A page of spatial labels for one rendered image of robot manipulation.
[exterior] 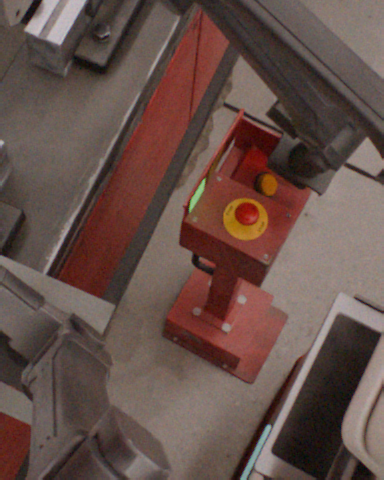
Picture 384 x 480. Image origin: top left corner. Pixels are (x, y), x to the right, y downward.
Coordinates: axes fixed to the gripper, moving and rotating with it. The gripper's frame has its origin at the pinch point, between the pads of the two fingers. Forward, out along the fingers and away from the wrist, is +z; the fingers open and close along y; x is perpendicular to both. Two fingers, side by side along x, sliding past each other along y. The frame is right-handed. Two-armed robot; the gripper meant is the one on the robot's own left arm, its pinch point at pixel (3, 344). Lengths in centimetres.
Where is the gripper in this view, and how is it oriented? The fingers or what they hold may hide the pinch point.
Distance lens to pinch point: 111.6
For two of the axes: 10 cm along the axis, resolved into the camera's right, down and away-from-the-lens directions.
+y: -4.0, 8.4, -3.7
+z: -5.1, 1.3, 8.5
